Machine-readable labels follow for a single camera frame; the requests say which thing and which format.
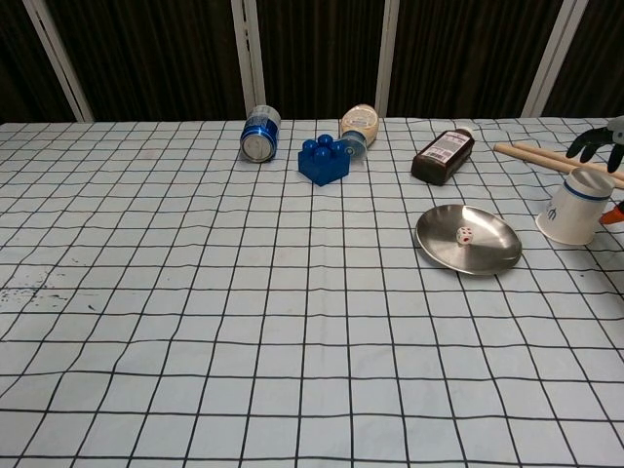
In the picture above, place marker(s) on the brown medicine bottle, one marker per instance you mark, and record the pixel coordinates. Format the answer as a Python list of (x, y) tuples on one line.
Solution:
[(441, 158)]

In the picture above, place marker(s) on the blue soda can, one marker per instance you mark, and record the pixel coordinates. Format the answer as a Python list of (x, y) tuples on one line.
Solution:
[(258, 134)]

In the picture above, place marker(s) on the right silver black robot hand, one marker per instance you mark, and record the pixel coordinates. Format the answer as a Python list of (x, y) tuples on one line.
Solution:
[(592, 139)]

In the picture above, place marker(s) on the white paper cup blue print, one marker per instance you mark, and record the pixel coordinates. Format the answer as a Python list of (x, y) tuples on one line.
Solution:
[(570, 214)]

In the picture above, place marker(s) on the wooden sticks pair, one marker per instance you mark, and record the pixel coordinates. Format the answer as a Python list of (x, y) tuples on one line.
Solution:
[(551, 155)]

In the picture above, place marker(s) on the black pleated curtain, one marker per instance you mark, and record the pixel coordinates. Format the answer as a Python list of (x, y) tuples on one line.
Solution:
[(161, 53)]

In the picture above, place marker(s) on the blue toy building block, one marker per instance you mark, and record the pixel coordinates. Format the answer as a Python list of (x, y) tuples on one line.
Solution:
[(322, 166)]

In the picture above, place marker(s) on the beige sauce squeeze bottle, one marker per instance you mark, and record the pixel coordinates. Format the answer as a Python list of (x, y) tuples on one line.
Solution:
[(360, 122)]

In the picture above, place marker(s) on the round metal plate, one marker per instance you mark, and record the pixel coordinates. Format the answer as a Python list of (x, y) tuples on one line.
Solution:
[(492, 248)]

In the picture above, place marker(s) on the white metal frame post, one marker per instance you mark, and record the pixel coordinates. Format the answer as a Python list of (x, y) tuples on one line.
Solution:
[(58, 58), (556, 58), (392, 49), (247, 58)]

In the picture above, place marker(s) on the small white die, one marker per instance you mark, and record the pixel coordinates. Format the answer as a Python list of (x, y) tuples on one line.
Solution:
[(465, 236)]

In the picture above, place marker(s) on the wooden drumstick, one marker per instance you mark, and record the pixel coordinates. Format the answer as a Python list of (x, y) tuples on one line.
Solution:
[(517, 152)]

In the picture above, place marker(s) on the light blue checked tablecloth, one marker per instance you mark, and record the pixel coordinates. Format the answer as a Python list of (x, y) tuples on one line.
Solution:
[(244, 317)]

